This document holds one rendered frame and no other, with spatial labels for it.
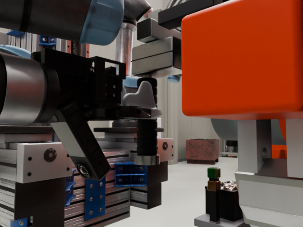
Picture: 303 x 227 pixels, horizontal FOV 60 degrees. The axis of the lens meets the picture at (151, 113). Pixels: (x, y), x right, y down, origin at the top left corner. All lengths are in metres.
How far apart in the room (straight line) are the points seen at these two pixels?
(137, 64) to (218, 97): 0.30
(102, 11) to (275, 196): 0.25
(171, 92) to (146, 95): 5.89
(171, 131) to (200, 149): 0.82
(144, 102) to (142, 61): 0.07
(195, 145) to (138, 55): 6.01
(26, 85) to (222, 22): 0.20
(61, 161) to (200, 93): 0.60
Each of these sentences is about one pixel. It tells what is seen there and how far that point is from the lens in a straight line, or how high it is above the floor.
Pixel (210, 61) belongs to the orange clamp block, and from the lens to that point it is 0.17.
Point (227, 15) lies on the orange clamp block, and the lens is 0.17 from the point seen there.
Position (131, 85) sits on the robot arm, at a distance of 1.14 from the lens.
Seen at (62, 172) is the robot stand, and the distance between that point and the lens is 0.74.
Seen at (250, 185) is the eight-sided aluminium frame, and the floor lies 0.76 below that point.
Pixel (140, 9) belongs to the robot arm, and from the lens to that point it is 1.28.
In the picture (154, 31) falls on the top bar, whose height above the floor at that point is 0.96.
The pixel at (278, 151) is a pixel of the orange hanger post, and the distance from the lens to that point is 1.03.
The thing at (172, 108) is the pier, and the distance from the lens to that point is 6.28.
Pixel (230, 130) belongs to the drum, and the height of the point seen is 0.81.
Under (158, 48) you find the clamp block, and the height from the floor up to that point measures 0.93.
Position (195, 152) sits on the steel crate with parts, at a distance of 6.44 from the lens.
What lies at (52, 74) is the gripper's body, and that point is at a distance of 0.31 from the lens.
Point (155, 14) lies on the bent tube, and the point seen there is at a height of 1.00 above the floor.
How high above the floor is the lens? 0.81
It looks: 4 degrees up
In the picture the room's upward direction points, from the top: straight up
